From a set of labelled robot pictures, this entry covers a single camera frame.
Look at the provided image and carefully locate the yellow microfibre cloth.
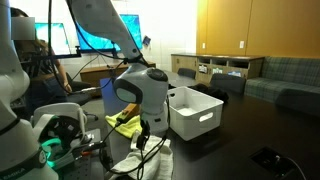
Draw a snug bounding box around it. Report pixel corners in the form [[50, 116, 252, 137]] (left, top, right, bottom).
[[104, 110, 144, 139]]

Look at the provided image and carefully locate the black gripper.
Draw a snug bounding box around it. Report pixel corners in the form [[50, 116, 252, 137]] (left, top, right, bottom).
[[135, 119, 152, 152]]

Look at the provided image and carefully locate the wooden sideboard with shelves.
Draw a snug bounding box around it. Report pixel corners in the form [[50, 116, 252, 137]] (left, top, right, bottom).
[[170, 53, 266, 84]]

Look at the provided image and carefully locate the black office chair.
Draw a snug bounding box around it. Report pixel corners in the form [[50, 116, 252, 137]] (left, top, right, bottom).
[[64, 71, 100, 122]]

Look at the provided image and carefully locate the white plastic box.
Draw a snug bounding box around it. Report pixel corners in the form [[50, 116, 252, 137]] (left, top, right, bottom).
[[167, 85, 225, 142]]

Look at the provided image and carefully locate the perforated metal plate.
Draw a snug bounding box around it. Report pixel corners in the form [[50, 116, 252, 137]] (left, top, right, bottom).
[[56, 128, 113, 180]]

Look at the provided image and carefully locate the white curved device green glow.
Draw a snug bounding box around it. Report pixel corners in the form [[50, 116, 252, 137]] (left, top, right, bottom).
[[31, 102, 88, 169]]

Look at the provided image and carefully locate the low wooden bench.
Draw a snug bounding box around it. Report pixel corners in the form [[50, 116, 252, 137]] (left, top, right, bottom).
[[79, 60, 157, 98]]

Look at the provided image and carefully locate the green plaid sofa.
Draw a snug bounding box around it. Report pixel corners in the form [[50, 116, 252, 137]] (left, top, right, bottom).
[[244, 55, 320, 117]]

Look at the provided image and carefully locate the black clamp orange handle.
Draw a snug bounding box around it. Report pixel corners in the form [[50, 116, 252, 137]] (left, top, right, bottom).
[[71, 139, 108, 164]]

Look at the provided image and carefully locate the table cable port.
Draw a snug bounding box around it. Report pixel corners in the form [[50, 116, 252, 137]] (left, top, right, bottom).
[[249, 146, 308, 180]]

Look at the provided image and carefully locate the black boom bar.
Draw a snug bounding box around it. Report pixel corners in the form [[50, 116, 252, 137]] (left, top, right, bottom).
[[19, 45, 83, 65]]

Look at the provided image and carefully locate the pale wall screen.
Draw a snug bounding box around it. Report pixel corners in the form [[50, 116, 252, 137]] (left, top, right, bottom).
[[34, 22, 72, 56]]

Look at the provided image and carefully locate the white terry cloth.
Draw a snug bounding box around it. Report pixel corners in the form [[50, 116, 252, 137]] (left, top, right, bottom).
[[108, 131, 175, 180]]

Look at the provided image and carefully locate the large wall screen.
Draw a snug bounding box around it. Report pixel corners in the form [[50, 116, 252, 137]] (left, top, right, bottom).
[[75, 13, 144, 54]]

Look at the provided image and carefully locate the person in dark top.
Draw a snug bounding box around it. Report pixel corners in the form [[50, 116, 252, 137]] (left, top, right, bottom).
[[9, 7, 73, 116]]

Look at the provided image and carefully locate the small wall picture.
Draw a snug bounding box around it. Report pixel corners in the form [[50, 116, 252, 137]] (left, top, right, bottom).
[[142, 35, 152, 47]]

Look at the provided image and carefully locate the black fabric bundle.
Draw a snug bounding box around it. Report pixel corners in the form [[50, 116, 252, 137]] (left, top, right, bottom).
[[188, 83, 230, 104]]

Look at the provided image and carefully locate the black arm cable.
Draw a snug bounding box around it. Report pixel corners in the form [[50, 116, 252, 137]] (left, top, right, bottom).
[[46, 0, 172, 180]]

